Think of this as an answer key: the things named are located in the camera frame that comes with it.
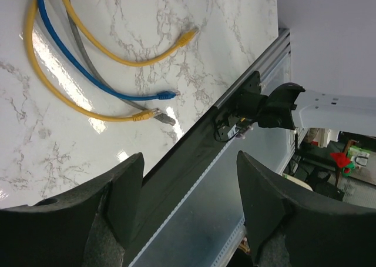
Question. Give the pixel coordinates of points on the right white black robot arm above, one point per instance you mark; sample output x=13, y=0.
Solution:
x=290, y=106

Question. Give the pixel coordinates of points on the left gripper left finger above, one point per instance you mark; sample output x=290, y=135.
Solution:
x=88, y=225

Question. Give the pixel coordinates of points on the aluminium frame rail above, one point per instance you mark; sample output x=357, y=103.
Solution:
x=263, y=64

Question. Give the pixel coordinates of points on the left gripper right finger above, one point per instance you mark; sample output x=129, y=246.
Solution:
x=288, y=225

